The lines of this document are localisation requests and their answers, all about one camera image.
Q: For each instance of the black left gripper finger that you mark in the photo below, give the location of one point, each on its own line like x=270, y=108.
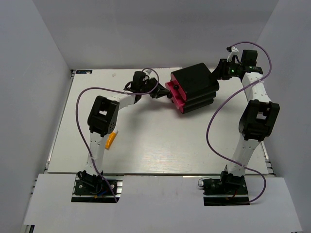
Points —
x=161, y=89
x=160, y=94

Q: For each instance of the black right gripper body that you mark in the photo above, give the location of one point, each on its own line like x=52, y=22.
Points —
x=229, y=69

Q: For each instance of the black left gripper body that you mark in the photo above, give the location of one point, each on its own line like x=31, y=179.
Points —
x=150, y=84

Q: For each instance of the pink top drawer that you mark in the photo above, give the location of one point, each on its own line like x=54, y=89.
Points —
x=174, y=81

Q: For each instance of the black drawer organizer cabinet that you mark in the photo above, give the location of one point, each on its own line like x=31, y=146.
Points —
x=200, y=88

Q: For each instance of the orange makeup compact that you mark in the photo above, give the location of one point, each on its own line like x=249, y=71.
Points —
x=111, y=139

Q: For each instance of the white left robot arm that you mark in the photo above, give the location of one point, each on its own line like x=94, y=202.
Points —
x=102, y=119

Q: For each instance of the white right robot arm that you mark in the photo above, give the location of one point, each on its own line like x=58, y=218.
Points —
x=259, y=117

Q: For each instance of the pink bottom drawer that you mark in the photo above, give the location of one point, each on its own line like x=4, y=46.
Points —
x=179, y=106

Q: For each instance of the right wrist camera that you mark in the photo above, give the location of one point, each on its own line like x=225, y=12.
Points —
x=232, y=52

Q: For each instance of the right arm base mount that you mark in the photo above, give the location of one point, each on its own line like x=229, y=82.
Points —
x=218, y=192

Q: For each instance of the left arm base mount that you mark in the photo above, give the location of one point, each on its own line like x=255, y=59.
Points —
x=93, y=189

